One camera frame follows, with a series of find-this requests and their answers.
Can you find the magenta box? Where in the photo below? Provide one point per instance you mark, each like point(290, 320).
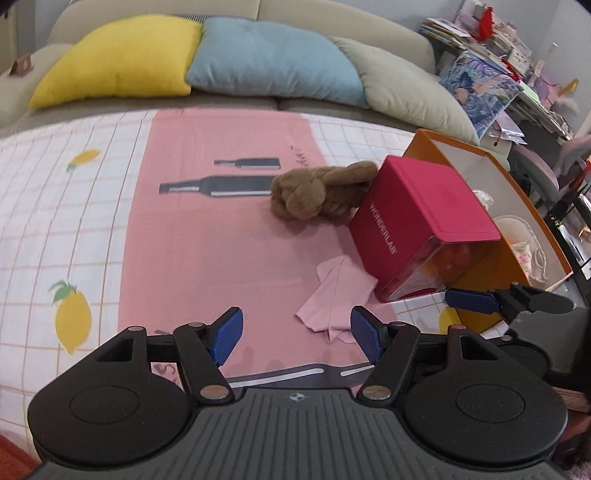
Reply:
point(415, 198)

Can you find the orange cardboard box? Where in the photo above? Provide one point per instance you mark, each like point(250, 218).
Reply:
point(461, 157)

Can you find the beige sofa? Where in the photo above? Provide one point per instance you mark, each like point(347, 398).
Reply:
point(323, 18)

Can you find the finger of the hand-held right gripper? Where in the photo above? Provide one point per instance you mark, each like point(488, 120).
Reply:
point(471, 300)

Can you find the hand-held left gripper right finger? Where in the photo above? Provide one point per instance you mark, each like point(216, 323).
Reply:
point(367, 339)

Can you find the yellow pillow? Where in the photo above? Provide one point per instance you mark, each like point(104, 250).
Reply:
point(120, 60)

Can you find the white plush toy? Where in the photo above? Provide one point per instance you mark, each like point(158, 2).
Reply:
point(515, 230)

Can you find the pink knitted toy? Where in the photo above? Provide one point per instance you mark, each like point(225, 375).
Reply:
point(528, 261)

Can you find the brown plush toy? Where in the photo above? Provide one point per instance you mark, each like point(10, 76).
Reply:
point(314, 189)

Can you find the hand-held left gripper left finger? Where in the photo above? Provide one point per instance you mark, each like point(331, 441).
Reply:
point(226, 337)

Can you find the beige pillow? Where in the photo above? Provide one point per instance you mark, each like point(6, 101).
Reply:
point(406, 87)

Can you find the cluttered desk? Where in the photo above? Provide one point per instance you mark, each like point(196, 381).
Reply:
point(508, 37)

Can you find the black shelf rack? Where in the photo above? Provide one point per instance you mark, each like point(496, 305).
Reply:
point(577, 230)

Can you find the pink and white printed cloth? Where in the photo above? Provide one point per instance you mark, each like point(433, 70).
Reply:
point(69, 221)

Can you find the light blue pillow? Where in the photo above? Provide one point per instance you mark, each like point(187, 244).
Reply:
point(272, 60)

